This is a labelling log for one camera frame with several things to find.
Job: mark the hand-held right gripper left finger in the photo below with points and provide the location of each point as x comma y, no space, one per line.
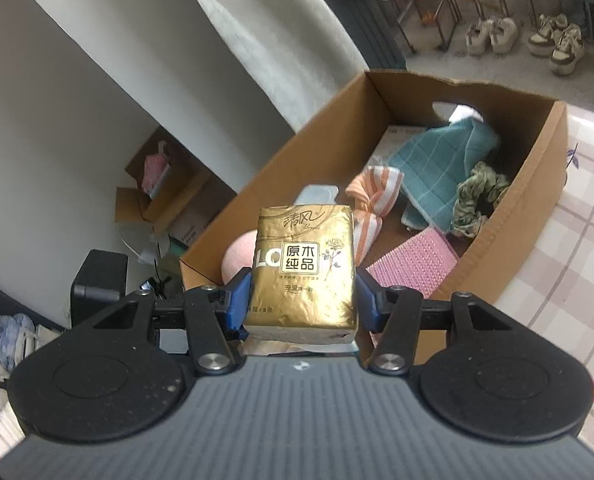
239,300

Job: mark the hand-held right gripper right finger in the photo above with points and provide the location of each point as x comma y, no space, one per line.
367,305

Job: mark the pink plush toy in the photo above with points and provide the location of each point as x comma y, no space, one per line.
237,260

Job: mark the pink textured cloth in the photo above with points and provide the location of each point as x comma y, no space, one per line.
412,260

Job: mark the gold tissue pack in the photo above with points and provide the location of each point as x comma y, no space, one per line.
302,270

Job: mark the orange striped sock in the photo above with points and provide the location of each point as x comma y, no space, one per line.
372,195

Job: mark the light blue small packet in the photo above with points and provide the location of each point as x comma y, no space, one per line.
317,195

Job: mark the teal towel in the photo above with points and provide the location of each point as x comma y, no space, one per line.
437,170

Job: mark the green scrunchie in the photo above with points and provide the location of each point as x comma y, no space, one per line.
477,195

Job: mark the brown cardboard box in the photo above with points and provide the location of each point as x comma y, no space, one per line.
327,125

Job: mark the open cardboard floor box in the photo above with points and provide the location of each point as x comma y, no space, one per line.
177,210

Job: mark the black speaker box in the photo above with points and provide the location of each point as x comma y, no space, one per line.
99,275

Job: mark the pink plastic bag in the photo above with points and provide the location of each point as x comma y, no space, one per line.
157,172

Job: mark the pile of clothes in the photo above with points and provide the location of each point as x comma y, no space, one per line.
7,340

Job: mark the grey pleated cloth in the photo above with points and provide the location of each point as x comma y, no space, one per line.
367,30

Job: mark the white curtain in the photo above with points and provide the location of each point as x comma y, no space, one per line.
257,25

